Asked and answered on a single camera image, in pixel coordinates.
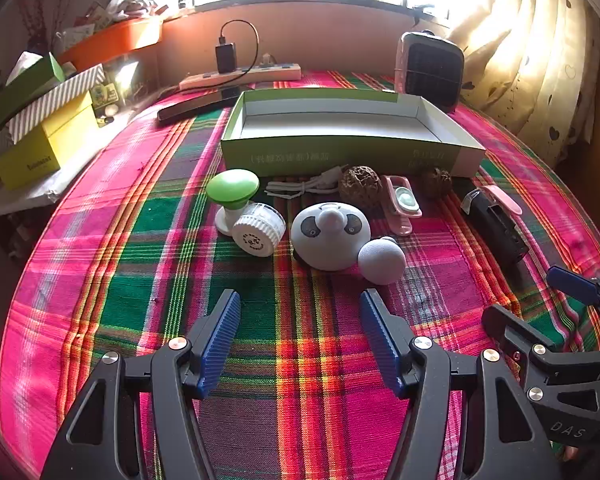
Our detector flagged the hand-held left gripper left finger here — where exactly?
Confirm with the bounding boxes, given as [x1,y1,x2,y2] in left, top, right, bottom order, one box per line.
[40,287,243,480]

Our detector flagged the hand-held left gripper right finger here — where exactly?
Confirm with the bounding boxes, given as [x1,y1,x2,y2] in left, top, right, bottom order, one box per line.
[359,290,563,480]

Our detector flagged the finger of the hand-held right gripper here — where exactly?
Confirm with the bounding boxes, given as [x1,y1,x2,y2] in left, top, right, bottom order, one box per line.
[546,265,600,346]
[481,304,600,406]

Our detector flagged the grey round knob massager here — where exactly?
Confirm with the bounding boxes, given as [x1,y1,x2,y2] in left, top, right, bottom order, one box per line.
[357,236,407,286]

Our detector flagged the black rectangular device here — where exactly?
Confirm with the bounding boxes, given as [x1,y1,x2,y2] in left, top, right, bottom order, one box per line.
[460,189,530,267]

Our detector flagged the plain pink clip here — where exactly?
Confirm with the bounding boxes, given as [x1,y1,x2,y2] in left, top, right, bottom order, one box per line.
[480,185,523,217]

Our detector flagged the white panda-shaped device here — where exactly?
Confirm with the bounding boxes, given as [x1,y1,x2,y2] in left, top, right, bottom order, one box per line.
[290,201,372,272]

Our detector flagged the pink clip with green lens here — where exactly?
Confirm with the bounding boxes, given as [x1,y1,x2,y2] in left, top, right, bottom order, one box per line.
[380,175,423,236]

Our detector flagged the brown carved walnut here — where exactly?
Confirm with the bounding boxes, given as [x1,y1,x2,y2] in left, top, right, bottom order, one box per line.
[339,165,382,207]
[420,167,453,200]

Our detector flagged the green mushroom-shaped massager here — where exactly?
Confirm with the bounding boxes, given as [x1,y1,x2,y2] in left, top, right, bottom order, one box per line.
[205,170,261,236]

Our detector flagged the white cable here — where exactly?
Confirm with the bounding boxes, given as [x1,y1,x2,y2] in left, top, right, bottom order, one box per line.
[265,166,343,200]

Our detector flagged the green cardboard box tray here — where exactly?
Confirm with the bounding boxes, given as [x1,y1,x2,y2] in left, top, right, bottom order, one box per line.
[220,89,487,178]

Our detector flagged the pink green plaid cloth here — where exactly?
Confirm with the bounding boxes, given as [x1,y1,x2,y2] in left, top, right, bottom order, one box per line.
[0,70,600,480]

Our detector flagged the cream heart-print curtain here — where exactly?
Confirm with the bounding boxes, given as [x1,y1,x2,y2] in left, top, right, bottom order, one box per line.
[447,0,600,166]

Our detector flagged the black flat bar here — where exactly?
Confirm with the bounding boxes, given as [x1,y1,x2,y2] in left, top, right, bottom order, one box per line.
[156,87,243,123]

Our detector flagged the small pink space heater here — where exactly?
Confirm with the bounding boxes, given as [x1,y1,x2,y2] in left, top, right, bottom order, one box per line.
[394,31,466,113]

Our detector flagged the yellow box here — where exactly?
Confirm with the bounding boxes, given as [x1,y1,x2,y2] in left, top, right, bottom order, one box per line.
[0,91,101,192]

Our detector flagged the small green ornaments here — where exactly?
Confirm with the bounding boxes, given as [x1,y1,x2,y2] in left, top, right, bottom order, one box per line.
[87,80,123,126]

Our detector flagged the beige power strip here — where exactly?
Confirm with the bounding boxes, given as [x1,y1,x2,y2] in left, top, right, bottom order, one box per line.
[179,62,302,93]

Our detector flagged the black charger adapter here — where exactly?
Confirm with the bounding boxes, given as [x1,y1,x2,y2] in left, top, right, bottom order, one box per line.
[216,44,238,75]

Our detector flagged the striped box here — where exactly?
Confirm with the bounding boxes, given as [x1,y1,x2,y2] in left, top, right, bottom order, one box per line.
[7,64,106,143]

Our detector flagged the green box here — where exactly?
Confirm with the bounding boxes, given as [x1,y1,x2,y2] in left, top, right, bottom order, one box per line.
[0,52,66,138]

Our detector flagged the orange plastic basin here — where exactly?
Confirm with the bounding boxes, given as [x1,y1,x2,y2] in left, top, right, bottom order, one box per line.
[57,14,163,73]

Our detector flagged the plastic bags in basin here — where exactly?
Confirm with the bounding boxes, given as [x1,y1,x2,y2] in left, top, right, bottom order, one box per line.
[60,0,173,41]

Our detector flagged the red flower branches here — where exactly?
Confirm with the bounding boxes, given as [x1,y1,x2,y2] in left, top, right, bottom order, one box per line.
[17,0,86,56]

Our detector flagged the black charger cable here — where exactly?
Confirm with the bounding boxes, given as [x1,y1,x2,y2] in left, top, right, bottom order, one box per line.
[218,20,259,98]

